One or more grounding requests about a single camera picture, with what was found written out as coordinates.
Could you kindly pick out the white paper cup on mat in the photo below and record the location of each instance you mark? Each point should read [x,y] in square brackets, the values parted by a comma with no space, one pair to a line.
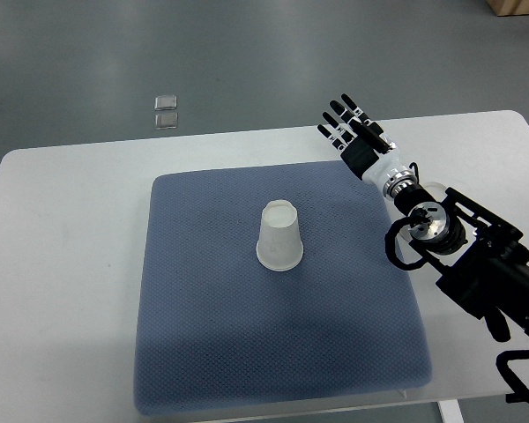
[279,245]

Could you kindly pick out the white paper cup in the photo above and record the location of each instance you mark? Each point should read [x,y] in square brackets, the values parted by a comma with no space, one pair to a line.
[279,245]
[434,187]

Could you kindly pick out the wooden box corner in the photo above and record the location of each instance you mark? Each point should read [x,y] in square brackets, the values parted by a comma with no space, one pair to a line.
[506,8]

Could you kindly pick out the white table leg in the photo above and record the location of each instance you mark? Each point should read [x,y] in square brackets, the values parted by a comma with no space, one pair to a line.
[450,411]

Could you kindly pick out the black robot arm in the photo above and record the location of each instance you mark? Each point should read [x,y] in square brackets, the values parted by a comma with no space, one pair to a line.
[484,267]

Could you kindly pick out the upper metal floor plate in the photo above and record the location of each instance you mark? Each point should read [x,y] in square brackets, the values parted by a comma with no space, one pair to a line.
[165,102]

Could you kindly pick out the blue textured cushion mat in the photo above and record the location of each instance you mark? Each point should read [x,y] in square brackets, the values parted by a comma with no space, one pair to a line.
[216,329]

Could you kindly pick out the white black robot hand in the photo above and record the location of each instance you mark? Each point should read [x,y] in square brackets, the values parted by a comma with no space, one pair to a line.
[369,158]

